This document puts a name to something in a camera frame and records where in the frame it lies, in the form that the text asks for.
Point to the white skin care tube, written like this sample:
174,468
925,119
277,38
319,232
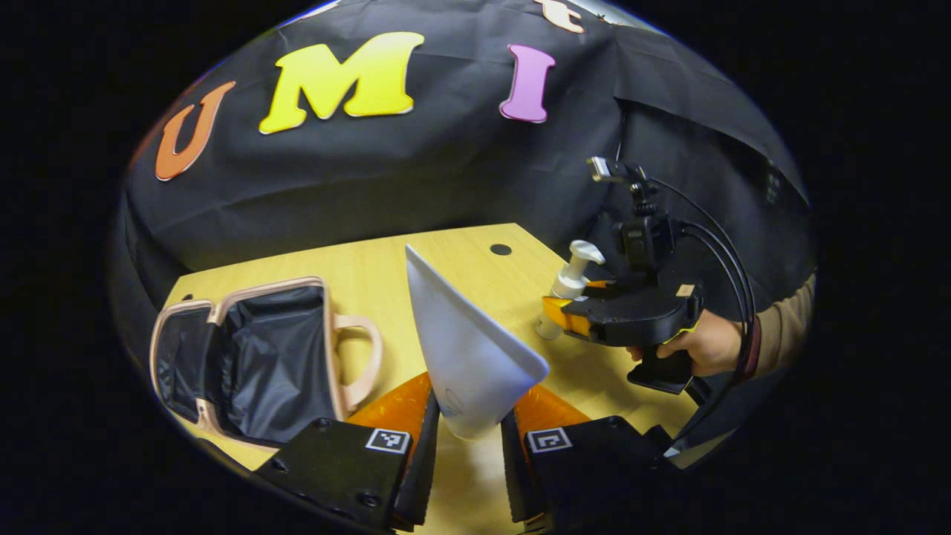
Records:
461,342

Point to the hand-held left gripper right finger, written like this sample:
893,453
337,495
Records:
514,475

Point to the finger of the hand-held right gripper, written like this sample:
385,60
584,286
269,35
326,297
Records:
596,284
568,316

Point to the white pump bottle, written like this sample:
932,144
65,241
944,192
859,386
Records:
570,281

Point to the black backdrop cloth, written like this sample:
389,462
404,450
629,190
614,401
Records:
416,178

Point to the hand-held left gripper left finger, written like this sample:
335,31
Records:
420,475

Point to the pink suitcase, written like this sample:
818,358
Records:
275,357

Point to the black table grommet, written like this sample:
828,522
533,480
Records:
501,250

